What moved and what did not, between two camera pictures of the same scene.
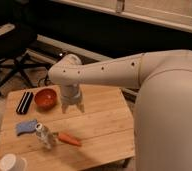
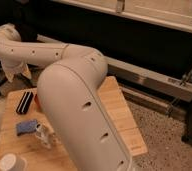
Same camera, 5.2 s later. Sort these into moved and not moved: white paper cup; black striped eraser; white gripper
Moved: white gripper
Not moved: black striped eraser; white paper cup
